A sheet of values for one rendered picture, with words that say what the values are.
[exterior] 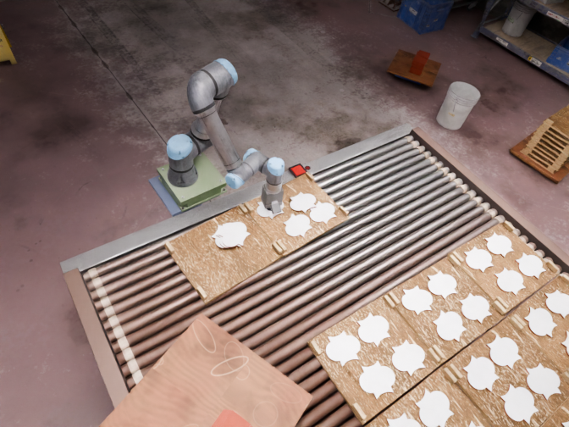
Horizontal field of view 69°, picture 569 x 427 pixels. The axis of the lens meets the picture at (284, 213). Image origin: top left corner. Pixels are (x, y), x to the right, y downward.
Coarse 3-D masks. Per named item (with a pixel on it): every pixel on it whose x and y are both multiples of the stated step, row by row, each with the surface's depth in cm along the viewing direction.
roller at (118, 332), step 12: (444, 168) 237; (420, 180) 229; (432, 180) 232; (396, 192) 221; (408, 192) 224; (372, 204) 214; (384, 204) 217; (360, 216) 210; (336, 228) 204; (180, 300) 170; (192, 300) 172; (156, 312) 166; (168, 312) 168; (132, 324) 162; (144, 324) 164; (108, 336) 158; (120, 336) 159
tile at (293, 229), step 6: (294, 216) 200; (300, 216) 201; (306, 216) 201; (288, 222) 198; (294, 222) 198; (300, 222) 198; (306, 222) 199; (288, 228) 196; (294, 228) 196; (300, 228) 196; (306, 228) 197; (288, 234) 194; (294, 234) 194; (300, 234) 194
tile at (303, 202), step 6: (300, 192) 210; (294, 198) 207; (300, 198) 207; (306, 198) 208; (312, 198) 208; (294, 204) 204; (300, 204) 205; (306, 204) 205; (312, 204) 205; (294, 210) 202; (300, 210) 202; (306, 210) 202
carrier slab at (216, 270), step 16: (208, 224) 193; (256, 224) 196; (176, 240) 186; (192, 240) 187; (208, 240) 188; (256, 240) 190; (176, 256) 181; (192, 256) 182; (208, 256) 182; (224, 256) 183; (240, 256) 184; (256, 256) 185; (272, 256) 186; (192, 272) 177; (208, 272) 178; (224, 272) 178; (240, 272) 179; (256, 272) 180; (208, 288) 173; (224, 288) 174
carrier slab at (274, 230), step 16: (304, 176) 219; (288, 192) 210; (304, 192) 212; (320, 192) 213; (256, 208) 202; (288, 208) 204; (336, 208) 207; (272, 224) 197; (320, 224) 200; (336, 224) 201; (272, 240) 191; (288, 240) 192; (304, 240) 193
